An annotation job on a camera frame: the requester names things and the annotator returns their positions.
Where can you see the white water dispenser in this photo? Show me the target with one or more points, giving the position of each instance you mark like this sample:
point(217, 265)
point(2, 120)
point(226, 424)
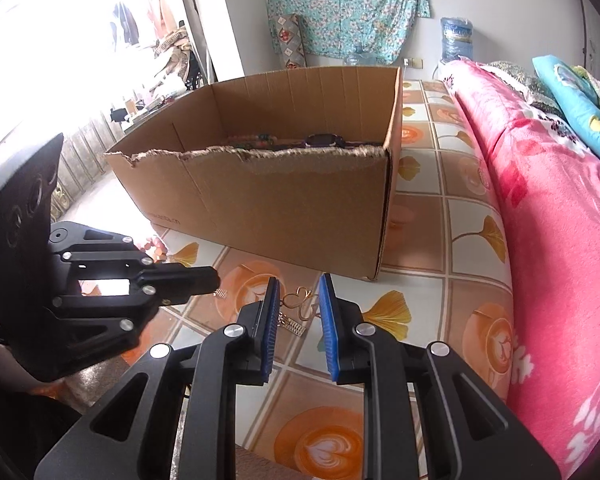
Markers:
point(442, 67)

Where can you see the wall socket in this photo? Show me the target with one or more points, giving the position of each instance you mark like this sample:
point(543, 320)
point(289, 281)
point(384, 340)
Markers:
point(412, 62)

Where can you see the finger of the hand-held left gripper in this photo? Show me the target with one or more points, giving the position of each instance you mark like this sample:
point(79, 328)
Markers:
point(180, 295)
point(180, 276)

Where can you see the clear plastic bottle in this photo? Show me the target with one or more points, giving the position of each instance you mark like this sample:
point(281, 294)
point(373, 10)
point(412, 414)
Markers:
point(362, 56)

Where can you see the teal floral cloth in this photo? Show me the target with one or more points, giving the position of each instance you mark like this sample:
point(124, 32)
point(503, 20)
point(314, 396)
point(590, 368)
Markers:
point(350, 5)

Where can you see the embossed metal door panel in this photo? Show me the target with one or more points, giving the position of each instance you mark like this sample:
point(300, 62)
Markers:
point(87, 160)

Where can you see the hanging clothes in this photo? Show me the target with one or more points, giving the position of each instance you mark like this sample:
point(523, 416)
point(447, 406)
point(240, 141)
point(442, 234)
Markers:
point(125, 22)

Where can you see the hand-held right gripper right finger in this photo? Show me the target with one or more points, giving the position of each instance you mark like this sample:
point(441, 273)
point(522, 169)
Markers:
point(329, 330)

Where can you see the pink floral blanket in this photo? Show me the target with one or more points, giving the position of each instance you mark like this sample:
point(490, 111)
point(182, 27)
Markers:
point(555, 240)

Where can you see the person's left forearm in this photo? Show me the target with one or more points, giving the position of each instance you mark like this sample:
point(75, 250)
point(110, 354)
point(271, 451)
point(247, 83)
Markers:
point(10, 365)

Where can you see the blue printed pillow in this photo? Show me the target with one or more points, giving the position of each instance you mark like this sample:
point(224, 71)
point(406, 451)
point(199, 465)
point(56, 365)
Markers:
point(570, 95)

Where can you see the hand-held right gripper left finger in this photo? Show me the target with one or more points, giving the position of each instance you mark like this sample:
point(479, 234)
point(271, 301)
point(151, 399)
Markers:
point(271, 330)

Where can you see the green floral quilt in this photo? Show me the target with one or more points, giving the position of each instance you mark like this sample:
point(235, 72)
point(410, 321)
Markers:
point(525, 82)

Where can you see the patterned grey pillow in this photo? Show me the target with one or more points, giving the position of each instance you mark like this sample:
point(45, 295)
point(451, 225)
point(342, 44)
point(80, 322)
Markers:
point(287, 42)

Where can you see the blue water jug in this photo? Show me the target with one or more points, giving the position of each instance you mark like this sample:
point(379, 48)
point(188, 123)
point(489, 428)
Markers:
point(457, 37)

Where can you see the pile of household clutter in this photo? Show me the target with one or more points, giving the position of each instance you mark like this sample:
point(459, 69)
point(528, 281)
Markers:
point(177, 55)

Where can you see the gold spring earring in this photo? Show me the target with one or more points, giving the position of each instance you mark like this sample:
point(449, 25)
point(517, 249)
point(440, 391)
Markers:
point(221, 293)

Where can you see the brown cardboard box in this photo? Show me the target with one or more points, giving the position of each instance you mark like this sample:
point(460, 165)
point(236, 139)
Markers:
point(280, 210)

